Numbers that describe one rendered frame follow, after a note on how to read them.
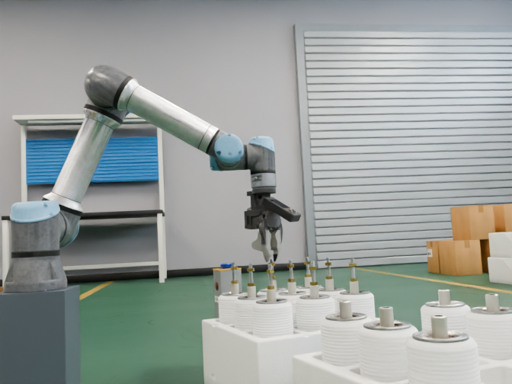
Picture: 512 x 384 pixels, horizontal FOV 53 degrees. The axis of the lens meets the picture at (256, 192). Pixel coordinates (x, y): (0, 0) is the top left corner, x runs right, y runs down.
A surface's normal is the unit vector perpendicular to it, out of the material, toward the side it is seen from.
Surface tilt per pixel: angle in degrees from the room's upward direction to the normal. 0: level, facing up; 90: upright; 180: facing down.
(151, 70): 90
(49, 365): 90
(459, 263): 90
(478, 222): 90
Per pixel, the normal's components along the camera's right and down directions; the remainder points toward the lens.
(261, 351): 0.40, -0.11
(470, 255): 0.11, -0.10
